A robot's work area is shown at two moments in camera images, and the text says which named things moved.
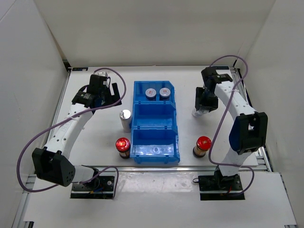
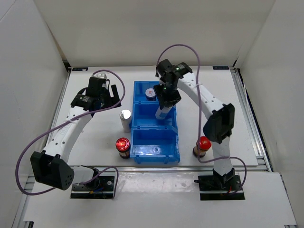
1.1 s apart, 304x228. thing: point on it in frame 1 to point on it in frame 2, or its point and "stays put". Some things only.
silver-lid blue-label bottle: (125, 116) stays put
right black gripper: (212, 105) to (174, 99)
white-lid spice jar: (150, 94) stays put
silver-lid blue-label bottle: (199, 112) to (161, 114)
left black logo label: (78, 69) stays put
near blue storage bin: (155, 143) stays put
